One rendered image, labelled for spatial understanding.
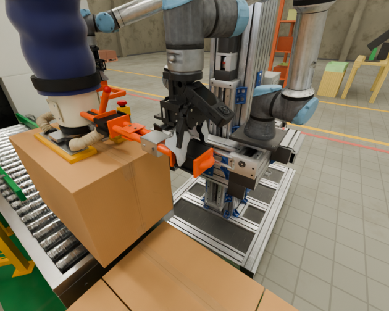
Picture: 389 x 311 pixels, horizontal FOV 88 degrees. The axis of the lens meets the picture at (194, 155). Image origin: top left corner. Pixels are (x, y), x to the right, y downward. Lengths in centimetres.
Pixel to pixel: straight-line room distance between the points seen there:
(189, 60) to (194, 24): 6
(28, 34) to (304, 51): 86
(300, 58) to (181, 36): 51
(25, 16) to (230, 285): 119
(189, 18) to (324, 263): 183
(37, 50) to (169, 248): 95
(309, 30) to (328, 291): 157
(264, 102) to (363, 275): 151
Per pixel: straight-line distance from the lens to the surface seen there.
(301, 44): 82
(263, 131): 98
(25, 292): 196
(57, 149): 93
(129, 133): 64
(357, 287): 196
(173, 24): 42
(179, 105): 44
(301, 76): 85
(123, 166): 75
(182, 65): 42
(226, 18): 48
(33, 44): 87
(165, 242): 114
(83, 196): 72
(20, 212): 164
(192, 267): 107
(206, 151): 49
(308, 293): 178
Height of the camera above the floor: 148
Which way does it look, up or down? 32 degrees down
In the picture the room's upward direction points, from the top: straight up
